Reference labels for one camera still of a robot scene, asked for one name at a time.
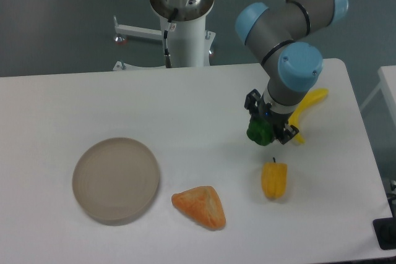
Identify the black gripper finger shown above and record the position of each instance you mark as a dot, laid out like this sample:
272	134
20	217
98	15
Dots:
286	132
252	103

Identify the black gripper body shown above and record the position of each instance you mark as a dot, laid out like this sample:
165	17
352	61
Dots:
274	113

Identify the green bell pepper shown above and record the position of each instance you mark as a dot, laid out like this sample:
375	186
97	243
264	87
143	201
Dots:
260	132

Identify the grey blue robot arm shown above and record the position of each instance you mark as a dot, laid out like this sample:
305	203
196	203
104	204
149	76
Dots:
275	38

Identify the yellow bell pepper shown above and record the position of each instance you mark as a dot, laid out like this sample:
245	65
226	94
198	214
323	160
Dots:
274	179

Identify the yellow banana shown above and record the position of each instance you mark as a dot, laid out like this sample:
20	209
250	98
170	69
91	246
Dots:
311	98

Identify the orange triangular bread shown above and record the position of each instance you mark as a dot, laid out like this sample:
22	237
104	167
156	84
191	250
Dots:
203	205

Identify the white side table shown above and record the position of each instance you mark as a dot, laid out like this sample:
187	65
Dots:
386	86

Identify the black device at table edge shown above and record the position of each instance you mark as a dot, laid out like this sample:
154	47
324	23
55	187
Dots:
385	232

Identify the beige round plate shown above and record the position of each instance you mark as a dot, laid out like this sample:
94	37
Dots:
116	180

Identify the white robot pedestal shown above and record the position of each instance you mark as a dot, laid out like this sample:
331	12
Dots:
186	41

